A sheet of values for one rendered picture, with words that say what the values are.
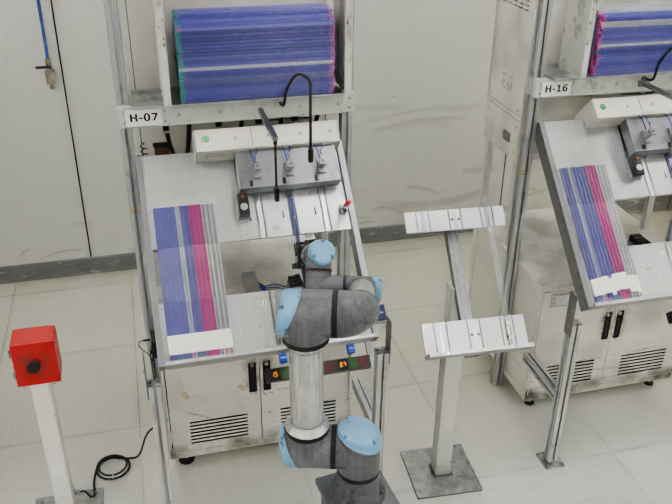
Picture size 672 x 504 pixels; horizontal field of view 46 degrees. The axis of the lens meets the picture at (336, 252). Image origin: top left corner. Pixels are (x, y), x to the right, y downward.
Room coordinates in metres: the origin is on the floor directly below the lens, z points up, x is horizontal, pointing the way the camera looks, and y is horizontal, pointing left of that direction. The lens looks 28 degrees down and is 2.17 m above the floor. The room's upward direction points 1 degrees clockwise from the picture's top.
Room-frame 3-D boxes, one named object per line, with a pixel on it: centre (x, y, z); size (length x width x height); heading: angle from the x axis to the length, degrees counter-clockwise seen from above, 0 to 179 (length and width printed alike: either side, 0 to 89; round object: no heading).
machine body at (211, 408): (2.65, 0.36, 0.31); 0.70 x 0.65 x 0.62; 105
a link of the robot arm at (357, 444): (1.61, -0.06, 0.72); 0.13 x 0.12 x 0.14; 87
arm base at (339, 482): (1.61, -0.07, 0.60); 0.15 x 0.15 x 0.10
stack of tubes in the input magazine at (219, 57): (2.55, 0.27, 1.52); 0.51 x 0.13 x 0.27; 105
